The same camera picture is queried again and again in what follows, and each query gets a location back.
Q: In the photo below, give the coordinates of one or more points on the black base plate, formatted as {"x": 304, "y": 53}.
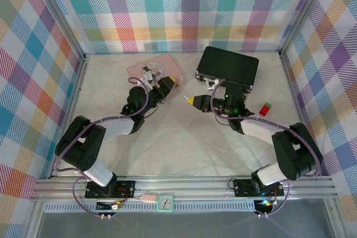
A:
{"x": 241, "y": 188}
{"x": 127, "y": 188}

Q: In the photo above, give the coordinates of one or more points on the right aluminium frame post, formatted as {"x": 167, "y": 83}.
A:
{"x": 304, "y": 12}

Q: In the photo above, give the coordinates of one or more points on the left small connector board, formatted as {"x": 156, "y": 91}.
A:
{"x": 117, "y": 206}

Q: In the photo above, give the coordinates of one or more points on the small pink white device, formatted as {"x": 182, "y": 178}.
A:
{"x": 149, "y": 198}

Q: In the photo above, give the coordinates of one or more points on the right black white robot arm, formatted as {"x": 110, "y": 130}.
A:
{"x": 290, "y": 151}

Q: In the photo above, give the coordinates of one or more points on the right aluminium side rail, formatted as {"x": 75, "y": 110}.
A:
{"x": 294, "y": 93}

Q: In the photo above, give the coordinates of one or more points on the mint green square clock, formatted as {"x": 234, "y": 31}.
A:
{"x": 165, "y": 203}

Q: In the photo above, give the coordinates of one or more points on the left aluminium frame post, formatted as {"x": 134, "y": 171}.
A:
{"x": 64, "y": 12}

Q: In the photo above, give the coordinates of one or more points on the black ribbed case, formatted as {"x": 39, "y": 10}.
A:
{"x": 228, "y": 65}

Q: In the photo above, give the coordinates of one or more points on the aluminium frame post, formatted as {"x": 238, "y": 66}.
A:
{"x": 64, "y": 12}
{"x": 304, "y": 12}

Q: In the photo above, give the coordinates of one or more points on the aluminium front rail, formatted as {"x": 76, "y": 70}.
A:
{"x": 195, "y": 186}

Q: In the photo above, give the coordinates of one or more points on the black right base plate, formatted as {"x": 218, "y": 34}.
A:
{"x": 241, "y": 188}

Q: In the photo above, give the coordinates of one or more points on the aluminium side rail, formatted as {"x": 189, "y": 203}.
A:
{"x": 75, "y": 96}
{"x": 294, "y": 93}

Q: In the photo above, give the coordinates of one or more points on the red green block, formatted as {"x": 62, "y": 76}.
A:
{"x": 265, "y": 109}

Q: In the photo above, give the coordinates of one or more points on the pink tin box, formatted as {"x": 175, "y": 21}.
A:
{"x": 167, "y": 62}

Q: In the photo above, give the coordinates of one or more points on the small connector board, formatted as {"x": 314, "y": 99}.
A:
{"x": 117, "y": 206}
{"x": 265, "y": 203}

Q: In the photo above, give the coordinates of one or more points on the left aluminium side rail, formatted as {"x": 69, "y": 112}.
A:
{"x": 75, "y": 96}

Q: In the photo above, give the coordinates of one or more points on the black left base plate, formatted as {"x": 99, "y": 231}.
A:
{"x": 127, "y": 188}

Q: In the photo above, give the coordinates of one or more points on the right small connector board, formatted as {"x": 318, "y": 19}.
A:
{"x": 265, "y": 203}

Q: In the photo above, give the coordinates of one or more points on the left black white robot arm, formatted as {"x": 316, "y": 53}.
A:
{"x": 83, "y": 148}

